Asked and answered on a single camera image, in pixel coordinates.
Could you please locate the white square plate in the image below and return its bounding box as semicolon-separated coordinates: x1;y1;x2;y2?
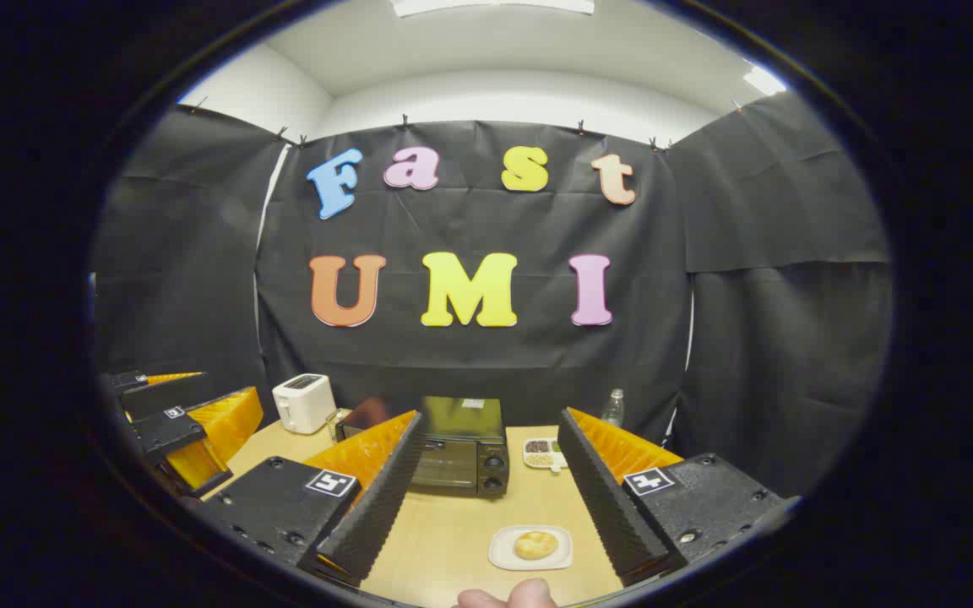
488;524;573;572

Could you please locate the black backdrop cloth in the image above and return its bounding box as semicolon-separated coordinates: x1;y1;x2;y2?
91;93;894;499

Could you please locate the yellow bread bun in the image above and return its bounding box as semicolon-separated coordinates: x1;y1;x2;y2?
514;530;559;561

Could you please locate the black electric oven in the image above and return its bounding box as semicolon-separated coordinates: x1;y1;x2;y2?
336;395;511;499

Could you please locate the ceiling light panel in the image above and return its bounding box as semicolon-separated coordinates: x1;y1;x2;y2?
391;0;595;17
743;66;788;96

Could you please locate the white divided dish with beans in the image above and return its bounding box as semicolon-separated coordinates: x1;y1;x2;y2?
523;437;570;474

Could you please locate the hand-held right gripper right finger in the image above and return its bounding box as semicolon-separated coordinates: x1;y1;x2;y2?
557;407;791;588

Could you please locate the white toaster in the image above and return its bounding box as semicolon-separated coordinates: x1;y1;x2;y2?
272;373;338;436

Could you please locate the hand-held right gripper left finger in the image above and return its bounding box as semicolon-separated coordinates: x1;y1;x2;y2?
199;410;427;584

